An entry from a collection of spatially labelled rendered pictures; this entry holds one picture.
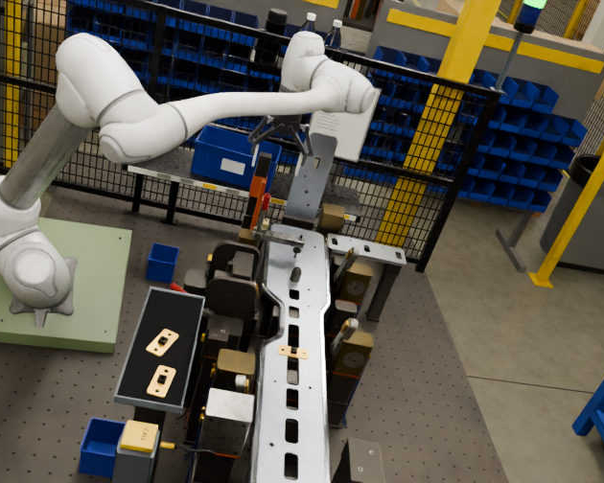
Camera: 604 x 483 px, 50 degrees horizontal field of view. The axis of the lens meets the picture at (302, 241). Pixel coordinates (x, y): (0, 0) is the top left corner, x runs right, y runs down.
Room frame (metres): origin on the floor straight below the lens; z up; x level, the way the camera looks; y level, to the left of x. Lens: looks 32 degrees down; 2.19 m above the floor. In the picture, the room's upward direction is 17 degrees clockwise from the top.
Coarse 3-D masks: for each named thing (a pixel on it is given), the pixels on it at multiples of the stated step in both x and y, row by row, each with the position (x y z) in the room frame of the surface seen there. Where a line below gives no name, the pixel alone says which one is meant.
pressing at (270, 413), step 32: (288, 256) 1.82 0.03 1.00; (320, 256) 1.88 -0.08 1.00; (288, 288) 1.64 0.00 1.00; (320, 288) 1.69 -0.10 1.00; (288, 320) 1.49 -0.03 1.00; (320, 320) 1.54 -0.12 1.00; (320, 352) 1.40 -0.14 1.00; (256, 384) 1.21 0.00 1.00; (288, 384) 1.24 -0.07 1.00; (320, 384) 1.28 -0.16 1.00; (256, 416) 1.10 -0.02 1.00; (288, 416) 1.14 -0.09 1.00; (320, 416) 1.17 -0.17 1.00; (256, 448) 1.01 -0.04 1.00; (288, 448) 1.04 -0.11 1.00; (320, 448) 1.07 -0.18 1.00; (256, 480) 0.93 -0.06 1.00; (288, 480) 0.96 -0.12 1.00; (320, 480) 0.98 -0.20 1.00
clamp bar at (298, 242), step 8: (256, 232) 1.79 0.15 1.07; (264, 232) 1.82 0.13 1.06; (272, 232) 1.82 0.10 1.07; (264, 240) 1.79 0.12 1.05; (272, 240) 1.80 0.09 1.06; (280, 240) 1.80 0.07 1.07; (288, 240) 1.80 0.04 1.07; (296, 240) 1.82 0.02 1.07; (304, 240) 1.83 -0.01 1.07; (296, 248) 1.82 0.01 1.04
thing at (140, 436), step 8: (128, 424) 0.85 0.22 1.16; (136, 424) 0.85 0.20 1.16; (144, 424) 0.86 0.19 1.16; (128, 432) 0.83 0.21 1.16; (136, 432) 0.83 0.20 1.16; (144, 432) 0.84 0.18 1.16; (152, 432) 0.84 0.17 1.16; (128, 440) 0.81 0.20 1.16; (136, 440) 0.81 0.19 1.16; (144, 440) 0.82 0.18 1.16; (152, 440) 0.83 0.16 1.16; (128, 448) 0.80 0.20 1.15; (136, 448) 0.80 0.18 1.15; (144, 448) 0.80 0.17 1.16; (152, 448) 0.81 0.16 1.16
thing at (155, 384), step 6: (162, 366) 1.01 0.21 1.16; (156, 372) 0.99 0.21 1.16; (162, 372) 1.00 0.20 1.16; (168, 372) 1.00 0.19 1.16; (174, 372) 1.01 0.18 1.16; (156, 378) 0.98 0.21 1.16; (162, 378) 0.98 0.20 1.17; (168, 378) 0.99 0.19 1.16; (150, 384) 0.95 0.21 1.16; (156, 384) 0.96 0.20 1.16; (162, 384) 0.96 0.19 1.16; (168, 384) 0.97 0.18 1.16; (150, 390) 0.94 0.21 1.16; (162, 390) 0.95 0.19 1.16; (162, 396) 0.93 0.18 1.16
